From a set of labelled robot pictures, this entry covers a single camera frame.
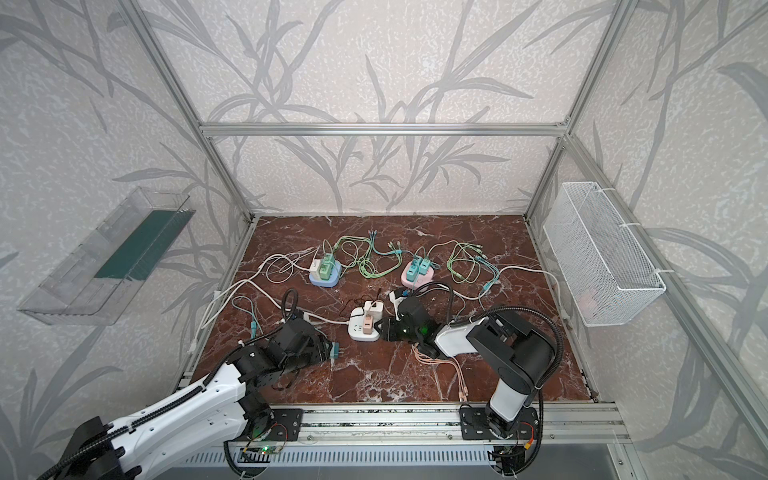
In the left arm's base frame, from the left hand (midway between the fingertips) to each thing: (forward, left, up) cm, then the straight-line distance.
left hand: (331, 340), depth 83 cm
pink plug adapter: (+4, -10, +1) cm, 11 cm away
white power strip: (+5, -6, -3) cm, 9 cm away
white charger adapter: (+8, -12, +3) cm, 14 cm away
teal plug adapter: (-3, -1, -2) cm, 4 cm away
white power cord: (+22, +9, +2) cm, 24 cm away
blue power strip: (+23, +3, -3) cm, 23 cm away
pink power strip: (+22, -26, -3) cm, 34 cm away
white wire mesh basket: (+4, -62, +30) cm, 69 cm away
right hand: (+8, -13, -3) cm, 15 cm away
